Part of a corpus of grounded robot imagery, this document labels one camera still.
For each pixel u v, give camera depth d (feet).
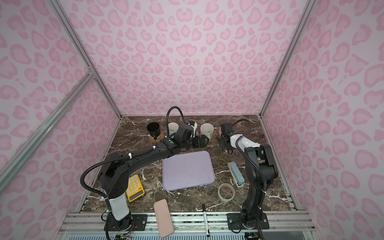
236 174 2.77
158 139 3.39
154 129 3.27
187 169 2.98
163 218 2.37
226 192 2.73
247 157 1.60
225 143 2.35
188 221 2.46
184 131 2.14
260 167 1.64
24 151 1.83
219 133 3.22
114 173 1.65
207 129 3.41
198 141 2.47
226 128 2.62
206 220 2.41
